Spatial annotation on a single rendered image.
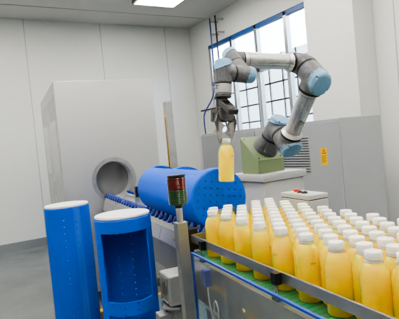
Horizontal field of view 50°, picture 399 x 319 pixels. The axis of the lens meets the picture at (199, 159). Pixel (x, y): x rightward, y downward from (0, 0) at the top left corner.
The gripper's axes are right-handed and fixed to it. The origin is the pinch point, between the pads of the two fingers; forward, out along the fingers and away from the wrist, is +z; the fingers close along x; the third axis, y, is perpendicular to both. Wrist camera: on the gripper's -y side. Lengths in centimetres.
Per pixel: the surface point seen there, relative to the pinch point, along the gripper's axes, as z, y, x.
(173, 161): 7, 155, -41
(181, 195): 20.6, -29.6, 34.3
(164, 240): 51, 59, 5
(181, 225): 31, -28, 34
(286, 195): 24.1, -5.9, -27.4
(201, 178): 16.6, 14.0, 4.7
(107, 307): 80, 50, 38
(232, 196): 25.2, 13.4, -10.9
